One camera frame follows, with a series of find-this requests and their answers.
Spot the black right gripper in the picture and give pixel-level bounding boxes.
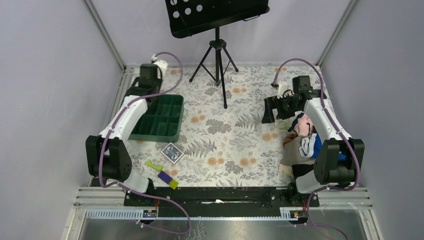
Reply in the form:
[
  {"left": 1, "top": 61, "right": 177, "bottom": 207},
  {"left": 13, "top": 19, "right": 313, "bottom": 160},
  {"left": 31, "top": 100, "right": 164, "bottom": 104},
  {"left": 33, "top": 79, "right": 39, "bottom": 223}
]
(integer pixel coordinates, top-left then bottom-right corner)
[{"left": 261, "top": 94, "right": 301, "bottom": 124}]

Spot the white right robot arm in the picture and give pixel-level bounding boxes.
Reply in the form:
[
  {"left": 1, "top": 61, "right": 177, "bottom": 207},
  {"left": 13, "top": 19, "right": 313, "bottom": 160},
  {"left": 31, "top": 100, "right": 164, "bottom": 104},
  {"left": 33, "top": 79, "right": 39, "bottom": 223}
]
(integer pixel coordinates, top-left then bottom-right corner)
[{"left": 261, "top": 75, "right": 365, "bottom": 206}]

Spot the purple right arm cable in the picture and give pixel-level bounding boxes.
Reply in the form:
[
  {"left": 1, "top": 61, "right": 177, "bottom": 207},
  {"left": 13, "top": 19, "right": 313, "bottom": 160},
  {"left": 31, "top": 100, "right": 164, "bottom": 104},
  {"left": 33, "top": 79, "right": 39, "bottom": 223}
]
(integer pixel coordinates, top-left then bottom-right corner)
[{"left": 272, "top": 58, "right": 362, "bottom": 240}]

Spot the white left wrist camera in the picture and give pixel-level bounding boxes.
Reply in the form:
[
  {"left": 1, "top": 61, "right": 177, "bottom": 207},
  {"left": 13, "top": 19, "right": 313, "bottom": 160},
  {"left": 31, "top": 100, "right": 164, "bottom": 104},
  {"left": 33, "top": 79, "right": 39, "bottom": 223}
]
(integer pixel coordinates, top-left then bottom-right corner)
[{"left": 150, "top": 54, "right": 169, "bottom": 79}]

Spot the lime green plastic piece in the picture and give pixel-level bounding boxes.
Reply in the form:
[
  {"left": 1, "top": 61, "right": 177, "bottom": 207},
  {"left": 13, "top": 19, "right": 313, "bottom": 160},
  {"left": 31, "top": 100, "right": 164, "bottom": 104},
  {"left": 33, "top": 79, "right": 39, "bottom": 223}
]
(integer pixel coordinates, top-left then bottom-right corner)
[{"left": 145, "top": 159, "right": 164, "bottom": 172}]

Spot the pink garment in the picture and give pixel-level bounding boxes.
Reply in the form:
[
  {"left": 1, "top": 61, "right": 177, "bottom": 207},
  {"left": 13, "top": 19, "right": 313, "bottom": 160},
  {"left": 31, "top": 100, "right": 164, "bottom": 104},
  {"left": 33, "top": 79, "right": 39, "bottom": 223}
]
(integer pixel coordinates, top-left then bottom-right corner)
[{"left": 294, "top": 114, "right": 314, "bottom": 137}]

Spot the floral patterned table mat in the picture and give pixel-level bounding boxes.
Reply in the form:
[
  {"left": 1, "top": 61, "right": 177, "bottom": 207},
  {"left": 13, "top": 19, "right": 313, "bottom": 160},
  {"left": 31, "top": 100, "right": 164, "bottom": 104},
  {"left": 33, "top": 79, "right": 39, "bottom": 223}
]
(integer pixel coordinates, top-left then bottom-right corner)
[{"left": 126, "top": 64, "right": 322, "bottom": 187}]

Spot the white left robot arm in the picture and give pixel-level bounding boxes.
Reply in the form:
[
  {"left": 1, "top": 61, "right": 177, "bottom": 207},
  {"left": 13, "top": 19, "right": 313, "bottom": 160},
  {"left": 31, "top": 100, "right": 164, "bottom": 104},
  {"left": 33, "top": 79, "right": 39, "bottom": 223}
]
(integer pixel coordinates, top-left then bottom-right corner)
[{"left": 85, "top": 60, "right": 168, "bottom": 206}]

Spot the beige grey garment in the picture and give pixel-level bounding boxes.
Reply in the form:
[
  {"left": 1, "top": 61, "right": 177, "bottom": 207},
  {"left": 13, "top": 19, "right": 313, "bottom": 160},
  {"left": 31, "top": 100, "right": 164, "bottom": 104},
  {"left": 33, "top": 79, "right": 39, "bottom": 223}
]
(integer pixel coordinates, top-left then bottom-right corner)
[{"left": 278, "top": 136, "right": 315, "bottom": 177}]

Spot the brown garment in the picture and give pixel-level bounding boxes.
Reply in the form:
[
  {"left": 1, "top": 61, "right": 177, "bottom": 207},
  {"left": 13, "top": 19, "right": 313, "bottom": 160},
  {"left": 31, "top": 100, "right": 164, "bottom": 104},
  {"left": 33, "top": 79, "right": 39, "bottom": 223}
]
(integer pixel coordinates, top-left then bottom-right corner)
[{"left": 282, "top": 133, "right": 298, "bottom": 149}]

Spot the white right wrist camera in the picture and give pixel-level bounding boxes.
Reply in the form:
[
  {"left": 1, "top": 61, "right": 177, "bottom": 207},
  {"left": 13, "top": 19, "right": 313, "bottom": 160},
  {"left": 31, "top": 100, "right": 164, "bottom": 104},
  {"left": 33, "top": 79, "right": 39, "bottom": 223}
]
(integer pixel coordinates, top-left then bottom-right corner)
[{"left": 271, "top": 81, "right": 289, "bottom": 99}]

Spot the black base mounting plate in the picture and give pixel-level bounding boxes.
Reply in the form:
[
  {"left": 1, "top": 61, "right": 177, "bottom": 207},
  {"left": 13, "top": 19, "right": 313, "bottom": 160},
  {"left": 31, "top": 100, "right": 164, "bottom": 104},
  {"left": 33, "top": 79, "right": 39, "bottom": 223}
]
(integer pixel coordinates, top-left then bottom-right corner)
[{"left": 123, "top": 185, "right": 309, "bottom": 218}]

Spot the purple and green block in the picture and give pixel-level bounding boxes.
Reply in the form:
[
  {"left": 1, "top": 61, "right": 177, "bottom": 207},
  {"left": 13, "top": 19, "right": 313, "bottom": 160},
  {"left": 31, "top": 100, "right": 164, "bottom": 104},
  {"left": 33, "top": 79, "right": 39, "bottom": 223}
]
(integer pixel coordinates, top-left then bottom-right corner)
[{"left": 157, "top": 171, "right": 179, "bottom": 190}]

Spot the pale yellow-green garment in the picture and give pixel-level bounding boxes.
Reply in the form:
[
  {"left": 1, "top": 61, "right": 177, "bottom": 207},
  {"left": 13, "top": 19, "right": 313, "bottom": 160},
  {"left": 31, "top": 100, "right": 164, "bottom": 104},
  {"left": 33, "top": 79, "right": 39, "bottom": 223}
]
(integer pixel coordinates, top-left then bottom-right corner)
[{"left": 274, "top": 116, "right": 296, "bottom": 132}]

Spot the black music stand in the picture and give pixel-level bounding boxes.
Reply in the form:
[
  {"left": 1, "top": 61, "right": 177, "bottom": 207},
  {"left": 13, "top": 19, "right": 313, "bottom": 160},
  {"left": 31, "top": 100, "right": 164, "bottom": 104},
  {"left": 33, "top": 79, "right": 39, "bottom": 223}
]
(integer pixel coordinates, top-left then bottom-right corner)
[{"left": 165, "top": 0, "right": 270, "bottom": 109}]

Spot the black garment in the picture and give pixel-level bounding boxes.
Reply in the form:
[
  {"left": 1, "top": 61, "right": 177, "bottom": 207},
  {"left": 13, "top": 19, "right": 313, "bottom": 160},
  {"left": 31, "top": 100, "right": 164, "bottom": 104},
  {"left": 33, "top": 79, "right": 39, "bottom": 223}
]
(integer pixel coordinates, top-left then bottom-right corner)
[{"left": 292, "top": 164, "right": 314, "bottom": 179}]

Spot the green plastic divided tray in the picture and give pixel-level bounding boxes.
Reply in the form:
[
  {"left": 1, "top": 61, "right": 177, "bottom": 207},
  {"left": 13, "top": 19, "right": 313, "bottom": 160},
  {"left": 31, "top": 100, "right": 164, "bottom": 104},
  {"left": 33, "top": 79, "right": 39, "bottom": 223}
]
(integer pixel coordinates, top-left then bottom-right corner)
[{"left": 128, "top": 94, "right": 184, "bottom": 143}]

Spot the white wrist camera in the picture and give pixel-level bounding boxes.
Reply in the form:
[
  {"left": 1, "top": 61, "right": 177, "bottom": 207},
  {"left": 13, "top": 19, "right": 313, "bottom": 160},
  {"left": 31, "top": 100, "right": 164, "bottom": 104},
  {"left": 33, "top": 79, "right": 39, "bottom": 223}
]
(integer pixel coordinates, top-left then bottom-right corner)
[
  {"left": 150, "top": 54, "right": 169, "bottom": 79},
  {"left": 271, "top": 81, "right": 289, "bottom": 99}
]

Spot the blue playing card box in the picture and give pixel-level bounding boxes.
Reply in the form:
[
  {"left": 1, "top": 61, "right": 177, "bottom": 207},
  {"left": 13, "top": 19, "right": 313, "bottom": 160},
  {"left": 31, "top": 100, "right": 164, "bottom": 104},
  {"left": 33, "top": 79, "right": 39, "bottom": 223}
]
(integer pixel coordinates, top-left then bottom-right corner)
[{"left": 160, "top": 142, "right": 184, "bottom": 164}]

